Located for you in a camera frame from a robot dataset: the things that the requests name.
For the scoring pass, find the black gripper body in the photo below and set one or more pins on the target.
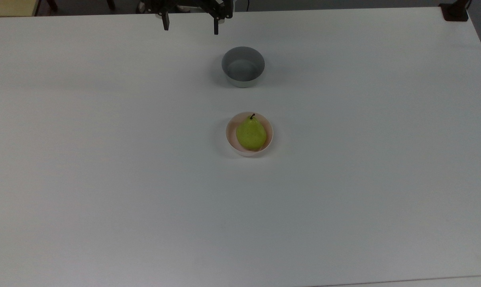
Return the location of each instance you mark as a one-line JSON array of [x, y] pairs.
[[186, 4]]

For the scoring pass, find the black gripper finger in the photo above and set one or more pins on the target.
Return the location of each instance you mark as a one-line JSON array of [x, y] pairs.
[[165, 22], [216, 24]]

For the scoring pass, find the green pear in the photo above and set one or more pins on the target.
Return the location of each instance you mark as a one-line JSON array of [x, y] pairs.
[[251, 134]]

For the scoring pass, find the grey bowl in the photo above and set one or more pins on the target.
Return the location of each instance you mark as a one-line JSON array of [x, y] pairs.
[[243, 67]]

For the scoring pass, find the pink bowl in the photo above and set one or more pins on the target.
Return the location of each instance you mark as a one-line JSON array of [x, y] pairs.
[[269, 137]]

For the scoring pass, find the white shoe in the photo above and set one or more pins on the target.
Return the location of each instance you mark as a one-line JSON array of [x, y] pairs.
[[140, 7]]

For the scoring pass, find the dark chair leg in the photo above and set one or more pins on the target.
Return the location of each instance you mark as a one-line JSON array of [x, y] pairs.
[[111, 4], [52, 4]]

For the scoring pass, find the yellow wooden furniture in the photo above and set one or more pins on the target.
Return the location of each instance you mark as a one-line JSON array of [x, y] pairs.
[[9, 7]]

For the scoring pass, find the black table clamp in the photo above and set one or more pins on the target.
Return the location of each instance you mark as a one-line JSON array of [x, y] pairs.
[[454, 11]]

